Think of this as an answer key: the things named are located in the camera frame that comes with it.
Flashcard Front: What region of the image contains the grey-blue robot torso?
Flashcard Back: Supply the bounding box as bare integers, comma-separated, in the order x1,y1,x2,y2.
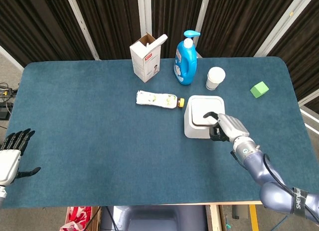
101,205,209,231

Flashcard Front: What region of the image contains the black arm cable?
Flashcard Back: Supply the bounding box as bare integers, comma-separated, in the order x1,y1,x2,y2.
263,153,319,218

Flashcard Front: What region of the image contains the red white plastic bag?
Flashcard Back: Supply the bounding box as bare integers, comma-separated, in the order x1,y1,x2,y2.
59,206,93,231

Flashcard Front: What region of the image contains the white lamp carton box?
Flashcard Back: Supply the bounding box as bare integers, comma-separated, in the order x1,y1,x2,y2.
129,33,168,84

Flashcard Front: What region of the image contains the floor cable bundle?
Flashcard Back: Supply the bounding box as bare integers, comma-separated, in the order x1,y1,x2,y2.
0,82,18,103

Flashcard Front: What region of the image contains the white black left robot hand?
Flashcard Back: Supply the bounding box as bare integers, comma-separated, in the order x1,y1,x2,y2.
0,128,42,187

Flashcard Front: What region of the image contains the blue detergent pump bottle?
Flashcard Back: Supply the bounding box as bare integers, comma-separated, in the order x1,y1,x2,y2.
173,30,201,86

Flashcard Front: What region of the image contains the dark brown pleated curtain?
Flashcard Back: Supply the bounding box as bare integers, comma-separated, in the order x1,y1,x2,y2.
0,0,319,115

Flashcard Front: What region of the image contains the blue felt table mat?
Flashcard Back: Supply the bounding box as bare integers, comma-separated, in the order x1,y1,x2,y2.
4,56,306,209

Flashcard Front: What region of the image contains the green foam cube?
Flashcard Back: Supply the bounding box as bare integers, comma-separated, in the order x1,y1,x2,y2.
250,81,270,99

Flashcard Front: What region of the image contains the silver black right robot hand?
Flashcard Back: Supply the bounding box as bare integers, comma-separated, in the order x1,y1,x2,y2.
203,111,250,143

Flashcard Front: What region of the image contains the white-label drink bottle yellow cap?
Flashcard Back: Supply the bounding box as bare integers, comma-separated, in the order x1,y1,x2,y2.
136,90,185,109

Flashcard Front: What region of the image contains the white frame pole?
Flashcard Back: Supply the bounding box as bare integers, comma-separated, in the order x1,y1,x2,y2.
137,0,153,44
0,45,24,71
253,0,314,58
298,90,319,108
64,0,101,60
196,0,212,59

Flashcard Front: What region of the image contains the black printed arm strap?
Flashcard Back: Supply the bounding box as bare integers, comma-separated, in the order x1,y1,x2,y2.
290,187,309,219

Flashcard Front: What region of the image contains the white paper cup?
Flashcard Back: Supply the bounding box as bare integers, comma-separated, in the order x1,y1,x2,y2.
205,66,226,91

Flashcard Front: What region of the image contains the white square container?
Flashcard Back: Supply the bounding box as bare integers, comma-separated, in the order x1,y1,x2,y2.
183,95,226,139

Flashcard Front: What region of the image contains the black power adapter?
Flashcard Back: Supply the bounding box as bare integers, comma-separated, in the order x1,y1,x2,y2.
0,103,14,121

